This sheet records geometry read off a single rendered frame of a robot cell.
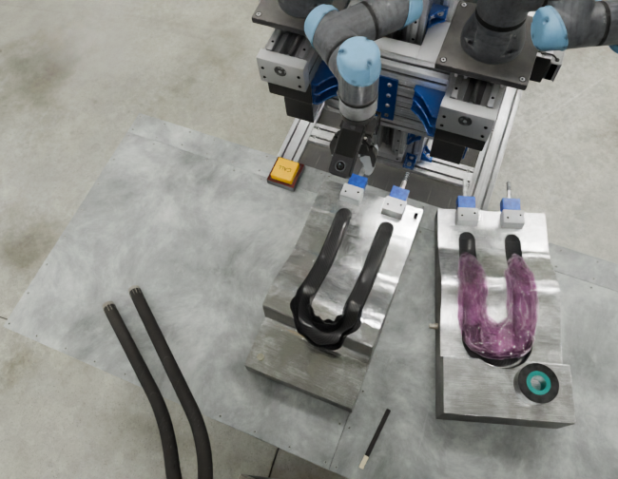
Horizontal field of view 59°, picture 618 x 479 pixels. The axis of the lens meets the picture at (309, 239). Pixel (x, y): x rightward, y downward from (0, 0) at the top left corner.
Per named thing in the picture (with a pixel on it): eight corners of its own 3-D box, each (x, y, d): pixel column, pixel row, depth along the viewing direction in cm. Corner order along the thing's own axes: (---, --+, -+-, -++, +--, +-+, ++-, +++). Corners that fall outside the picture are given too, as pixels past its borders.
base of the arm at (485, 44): (469, 11, 138) (477, -21, 129) (530, 26, 135) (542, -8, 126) (453, 55, 133) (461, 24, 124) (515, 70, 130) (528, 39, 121)
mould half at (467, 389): (434, 218, 141) (441, 198, 131) (537, 223, 139) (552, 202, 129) (435, 418, 121) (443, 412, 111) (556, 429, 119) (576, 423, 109)
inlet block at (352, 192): (357, 163, 142) (357, 152, 138) (376, 169, 141) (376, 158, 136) (339, 204, 138) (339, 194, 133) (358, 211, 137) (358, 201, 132)
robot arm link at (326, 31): (351, 20, 109) (379, 55, 105) (301, 42, 108) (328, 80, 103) (351, -13, 102) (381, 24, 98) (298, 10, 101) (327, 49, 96)
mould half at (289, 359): (325, 195, 146) (323, 168, 134) (419, 225, 141) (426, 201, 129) (247, 370, 128) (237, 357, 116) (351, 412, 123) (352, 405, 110)
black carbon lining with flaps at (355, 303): (337, 209, 137) (337, 190, 128) (399, 229, 133) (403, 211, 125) (283, 335, 124) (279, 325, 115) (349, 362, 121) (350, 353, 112)
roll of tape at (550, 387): (507, 392, 112) (511, 390, 109) (522, 358, 114) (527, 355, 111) (544, 413, 110) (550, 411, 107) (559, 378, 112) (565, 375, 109)
